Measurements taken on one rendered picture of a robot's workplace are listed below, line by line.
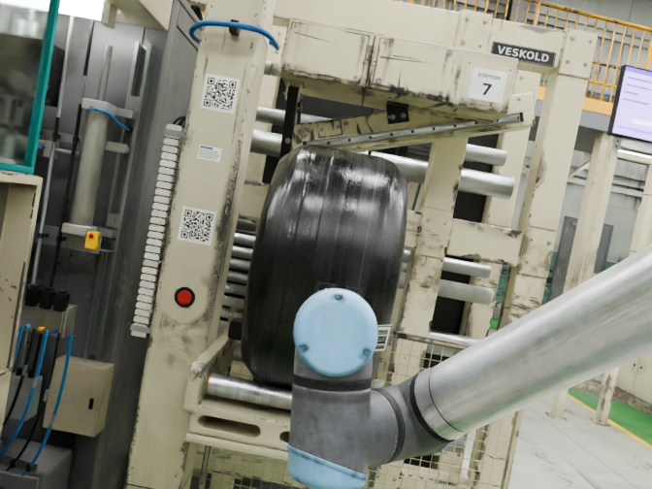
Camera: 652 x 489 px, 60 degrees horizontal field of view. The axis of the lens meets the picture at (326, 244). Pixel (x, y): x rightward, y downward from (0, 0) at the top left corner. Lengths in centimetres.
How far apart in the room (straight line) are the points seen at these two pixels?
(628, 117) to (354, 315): 465
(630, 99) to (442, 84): 372
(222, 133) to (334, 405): 78
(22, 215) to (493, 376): 88
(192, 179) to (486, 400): 84
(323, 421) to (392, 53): 111
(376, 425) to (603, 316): 27
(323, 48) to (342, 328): 105
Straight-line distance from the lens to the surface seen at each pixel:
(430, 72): 156
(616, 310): 58
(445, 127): 167
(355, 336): 61
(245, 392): 123
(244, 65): 130
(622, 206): 1252
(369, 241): 106
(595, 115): 773
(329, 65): 155
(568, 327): 60
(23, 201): 119
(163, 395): 136
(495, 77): 159
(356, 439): 65
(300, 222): 106
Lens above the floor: 130
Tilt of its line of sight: 3 degrees down
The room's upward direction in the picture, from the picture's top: 11 degrees clockwise
